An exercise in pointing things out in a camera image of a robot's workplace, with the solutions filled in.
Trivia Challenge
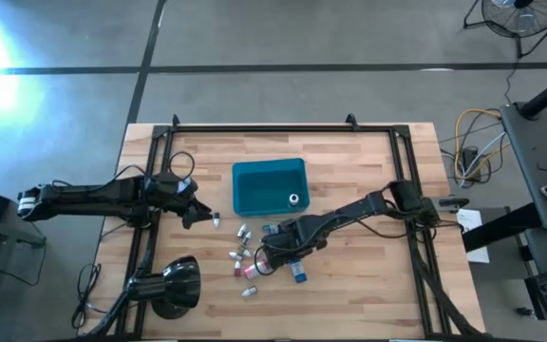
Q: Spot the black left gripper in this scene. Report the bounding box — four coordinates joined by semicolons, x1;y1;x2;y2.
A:
149;171;214;230

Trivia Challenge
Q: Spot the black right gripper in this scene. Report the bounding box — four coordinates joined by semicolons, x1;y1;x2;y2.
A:
259;214;327;273

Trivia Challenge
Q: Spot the large pink food coloring bottle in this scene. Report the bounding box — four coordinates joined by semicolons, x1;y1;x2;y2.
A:
243;259;274;281

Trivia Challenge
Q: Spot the large blue food coloring bottle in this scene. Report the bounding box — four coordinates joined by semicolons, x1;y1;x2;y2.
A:
289;258;309;285

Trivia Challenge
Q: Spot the teal plastic bin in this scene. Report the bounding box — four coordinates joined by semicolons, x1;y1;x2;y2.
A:
231;157;311;218

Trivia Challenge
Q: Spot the black glossy desk lamp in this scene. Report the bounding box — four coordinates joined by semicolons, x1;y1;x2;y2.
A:
124;255;203;321

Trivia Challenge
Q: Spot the grey metal stand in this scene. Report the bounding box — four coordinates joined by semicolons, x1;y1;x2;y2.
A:
0;216;47;251

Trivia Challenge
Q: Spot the white paper sheet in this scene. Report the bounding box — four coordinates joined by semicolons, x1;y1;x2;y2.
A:
456;207;491;264

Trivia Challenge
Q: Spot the black power adapter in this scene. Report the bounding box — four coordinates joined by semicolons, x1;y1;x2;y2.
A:
461;146;481;181

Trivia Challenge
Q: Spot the black desk beam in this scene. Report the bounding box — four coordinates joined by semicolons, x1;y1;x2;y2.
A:
462;202;543;254

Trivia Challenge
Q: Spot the grey desk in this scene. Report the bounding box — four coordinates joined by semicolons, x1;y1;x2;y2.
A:
500;102;547;232

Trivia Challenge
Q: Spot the black floor fan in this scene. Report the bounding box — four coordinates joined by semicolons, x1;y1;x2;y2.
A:
462;0;547;58

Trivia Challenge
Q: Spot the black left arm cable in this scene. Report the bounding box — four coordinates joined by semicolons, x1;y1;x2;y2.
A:
167;150;197;180

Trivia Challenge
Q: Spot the black aluminium table frame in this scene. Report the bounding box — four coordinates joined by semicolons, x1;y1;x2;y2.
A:
111;113;488;339

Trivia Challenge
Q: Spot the black floor cable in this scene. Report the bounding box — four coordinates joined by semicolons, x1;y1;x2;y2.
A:
71;263;104;330

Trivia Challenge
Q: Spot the black clamp handle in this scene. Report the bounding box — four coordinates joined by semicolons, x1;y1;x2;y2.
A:
437;197;471;211

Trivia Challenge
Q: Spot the white cable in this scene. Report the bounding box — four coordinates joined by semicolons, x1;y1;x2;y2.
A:
458;132;507;187

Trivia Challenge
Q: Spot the yellow cable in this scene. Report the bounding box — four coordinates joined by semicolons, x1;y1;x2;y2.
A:
453;107;510;181

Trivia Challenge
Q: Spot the black fan cable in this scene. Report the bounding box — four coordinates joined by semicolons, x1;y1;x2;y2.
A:
503;47;521;106

